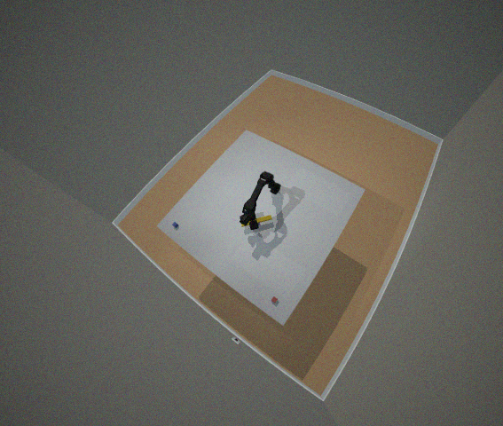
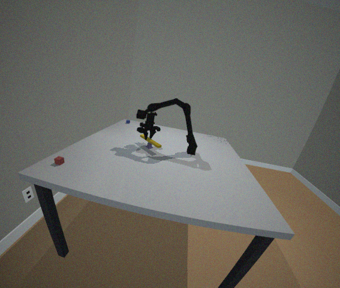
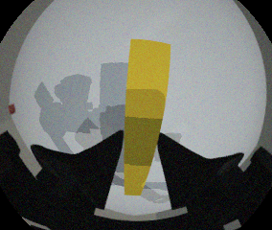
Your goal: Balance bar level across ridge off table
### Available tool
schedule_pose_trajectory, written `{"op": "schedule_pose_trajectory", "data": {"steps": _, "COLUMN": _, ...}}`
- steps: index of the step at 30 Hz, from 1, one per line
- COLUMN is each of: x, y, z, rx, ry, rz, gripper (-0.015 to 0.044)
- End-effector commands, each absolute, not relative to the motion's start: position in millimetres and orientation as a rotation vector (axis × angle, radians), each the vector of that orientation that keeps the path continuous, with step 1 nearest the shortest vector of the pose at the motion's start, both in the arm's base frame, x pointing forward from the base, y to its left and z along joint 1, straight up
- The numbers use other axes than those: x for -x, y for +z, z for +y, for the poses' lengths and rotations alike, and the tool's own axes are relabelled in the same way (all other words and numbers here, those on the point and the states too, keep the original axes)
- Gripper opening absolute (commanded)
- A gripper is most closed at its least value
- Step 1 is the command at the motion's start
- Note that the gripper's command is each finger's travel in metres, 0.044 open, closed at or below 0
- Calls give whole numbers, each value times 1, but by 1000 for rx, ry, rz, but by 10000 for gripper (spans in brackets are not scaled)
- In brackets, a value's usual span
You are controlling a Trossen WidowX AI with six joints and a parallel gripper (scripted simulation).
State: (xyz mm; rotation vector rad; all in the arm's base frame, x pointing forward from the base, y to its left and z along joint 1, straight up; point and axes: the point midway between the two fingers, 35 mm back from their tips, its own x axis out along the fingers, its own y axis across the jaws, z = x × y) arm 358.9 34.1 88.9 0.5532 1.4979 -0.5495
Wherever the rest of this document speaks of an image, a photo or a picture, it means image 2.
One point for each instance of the yellow bar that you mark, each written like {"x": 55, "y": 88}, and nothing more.
{"x": 151, "y": 141}

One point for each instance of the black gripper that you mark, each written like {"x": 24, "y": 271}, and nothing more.
{"x": 149, "y": 127}

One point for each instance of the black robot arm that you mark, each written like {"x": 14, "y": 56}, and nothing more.
{"x": 141, "y": 114}

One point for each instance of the small red block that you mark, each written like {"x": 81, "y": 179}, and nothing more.
{"x": 59, "y": 160}

